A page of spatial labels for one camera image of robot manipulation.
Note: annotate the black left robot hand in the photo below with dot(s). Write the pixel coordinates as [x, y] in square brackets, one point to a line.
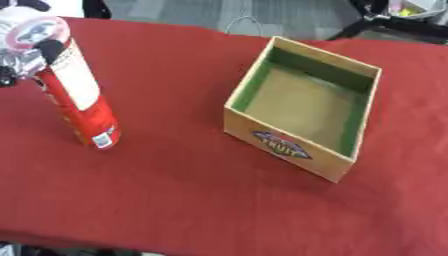
[51, 50]

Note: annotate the black chair leg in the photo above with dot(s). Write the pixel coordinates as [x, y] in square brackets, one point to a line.
[96, 8]

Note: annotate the black chair frame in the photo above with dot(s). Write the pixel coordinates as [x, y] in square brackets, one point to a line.
[402, 25]

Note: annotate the red bottle with white label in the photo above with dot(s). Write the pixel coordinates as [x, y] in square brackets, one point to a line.
[87, 113]

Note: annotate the pale bag with yellow item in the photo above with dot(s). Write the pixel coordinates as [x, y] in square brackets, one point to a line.
[417, 7]

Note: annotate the tan cardboard box green inside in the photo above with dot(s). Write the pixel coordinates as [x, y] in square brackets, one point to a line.
[303, 106]

